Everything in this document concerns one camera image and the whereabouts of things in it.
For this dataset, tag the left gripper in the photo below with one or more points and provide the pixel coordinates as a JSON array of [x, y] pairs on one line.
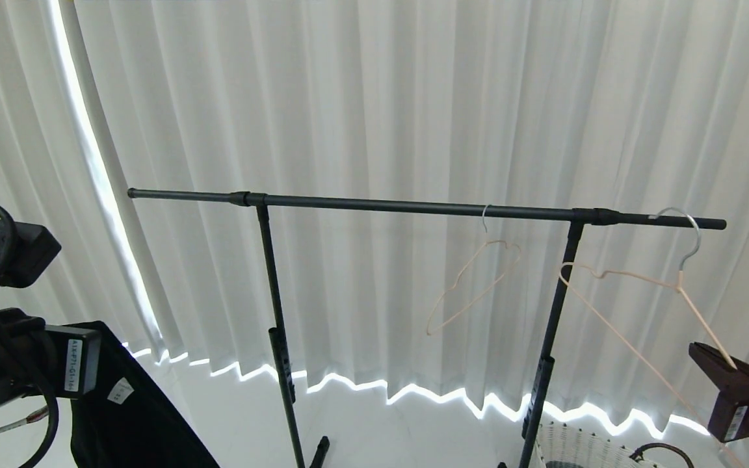
[[17, 357]]

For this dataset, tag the black garment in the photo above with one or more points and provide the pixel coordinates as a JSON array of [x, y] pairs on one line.
[[127, 429]]

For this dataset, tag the pink clothes hanger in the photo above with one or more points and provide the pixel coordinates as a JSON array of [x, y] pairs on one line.
[[484, 221], [697, 237]]

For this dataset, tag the white laundry basket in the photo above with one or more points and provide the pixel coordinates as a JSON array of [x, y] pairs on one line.
[[576, 445]]

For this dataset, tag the black clothes rack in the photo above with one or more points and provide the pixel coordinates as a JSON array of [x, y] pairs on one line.
[[413, 207]]

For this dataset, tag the white curtain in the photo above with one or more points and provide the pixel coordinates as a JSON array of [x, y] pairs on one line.
[[413, 97]]

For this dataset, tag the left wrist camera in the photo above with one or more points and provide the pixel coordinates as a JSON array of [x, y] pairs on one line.
[[17, 250]]

